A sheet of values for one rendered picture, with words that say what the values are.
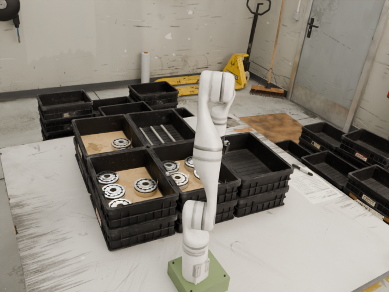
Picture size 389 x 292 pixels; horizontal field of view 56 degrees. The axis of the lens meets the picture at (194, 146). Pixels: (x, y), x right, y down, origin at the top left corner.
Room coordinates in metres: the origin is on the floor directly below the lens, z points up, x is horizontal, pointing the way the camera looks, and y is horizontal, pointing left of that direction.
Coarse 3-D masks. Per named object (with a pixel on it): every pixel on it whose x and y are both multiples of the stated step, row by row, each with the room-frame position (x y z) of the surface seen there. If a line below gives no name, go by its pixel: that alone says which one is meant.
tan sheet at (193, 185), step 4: (180, 160) 1.60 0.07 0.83; (184, 160) 1.60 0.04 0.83; (180, 164) 1.56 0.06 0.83; (180, 168) 1.53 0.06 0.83; (184, 168) 1.53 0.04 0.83; (180, 172) 1.49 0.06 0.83; (184, 172) 1.49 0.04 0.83; (192, 172) 1.50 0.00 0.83; (192, 176) 1.46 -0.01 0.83; (192, 180) 1.43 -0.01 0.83; (188, 184) 1.39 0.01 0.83; (192, 184) 1.40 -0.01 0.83; (196, 184) 1.40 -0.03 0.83; (200, 184) 1.40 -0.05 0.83; (188, 188) 1.36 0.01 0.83; (192, 188) 1.37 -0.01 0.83; (196, 188) 1.37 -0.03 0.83
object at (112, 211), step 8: (120, 152) 1.46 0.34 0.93; (128, 152) 1.47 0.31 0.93; (88, 160) 1.36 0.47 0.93; (160, 168) 1.36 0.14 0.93; (96, 176) 1.25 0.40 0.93; (96, 184) 1.20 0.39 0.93; (176, 192) 1.19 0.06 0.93; (104, 200) 1.09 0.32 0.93; (144, 200) 1.12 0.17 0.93; (152, 200) 1.12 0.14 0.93; (160, 200) 1.14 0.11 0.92; (168, 200) 1.16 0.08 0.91; (104, 208) 1.08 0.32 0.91; (112, 208) 1.06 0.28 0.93; (120, 208) 1.06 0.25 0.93; (128, 208) 1.08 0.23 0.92; (136, 208) 1.09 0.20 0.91
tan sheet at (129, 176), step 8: (136, 168) 1.49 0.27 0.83; (144, 168) 1.49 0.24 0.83; (120, 176) 1.40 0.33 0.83; (128, 176) 1.41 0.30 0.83; (136, 176) 1.42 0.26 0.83; (144, 176) 1.42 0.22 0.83; (120, 184) 1.34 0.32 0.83; (128, 184) 1.35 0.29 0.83; (128, 192) 1.29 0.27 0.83; (136, 200) 1.24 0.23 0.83
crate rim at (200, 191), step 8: (168, 144) 1.58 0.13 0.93; (176, 144) 1.59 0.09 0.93; (152, 152) 1.48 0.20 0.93; (160, 160) 1.42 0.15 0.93; (168, 176) 1.30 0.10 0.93; (176, 184) 1.25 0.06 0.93; (224, 184) 1.28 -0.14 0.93; (232, 184) 1.30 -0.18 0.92; (184, 192) 1.20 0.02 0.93; (192, 192) 1.21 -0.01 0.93; (200, 192) 1.22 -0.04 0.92
